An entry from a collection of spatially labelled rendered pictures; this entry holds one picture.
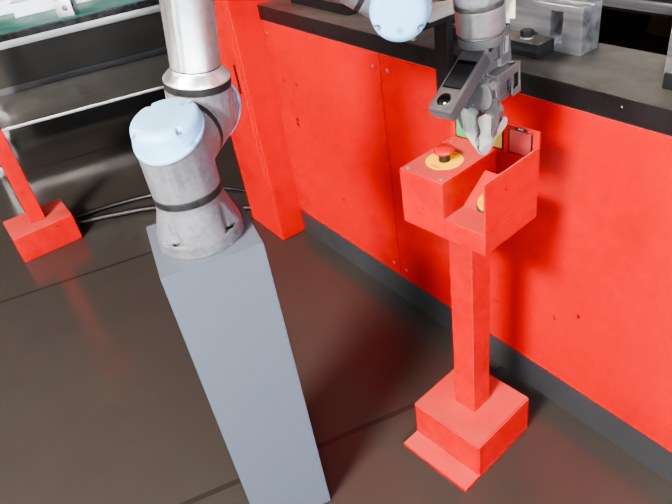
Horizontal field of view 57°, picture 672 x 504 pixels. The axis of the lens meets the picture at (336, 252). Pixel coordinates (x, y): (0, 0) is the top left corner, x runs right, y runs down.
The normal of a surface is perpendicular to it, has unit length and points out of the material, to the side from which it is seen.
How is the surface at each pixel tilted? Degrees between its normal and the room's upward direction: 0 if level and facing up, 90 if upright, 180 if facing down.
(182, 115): 7
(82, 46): 90
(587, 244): 90
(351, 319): 0
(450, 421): 0
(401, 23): 90
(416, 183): 90
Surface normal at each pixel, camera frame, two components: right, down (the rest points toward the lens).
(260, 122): 0.59, 0.40
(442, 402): -0.15, -0.80
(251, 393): 0.37, 0.50
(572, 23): -0.80, 0.44
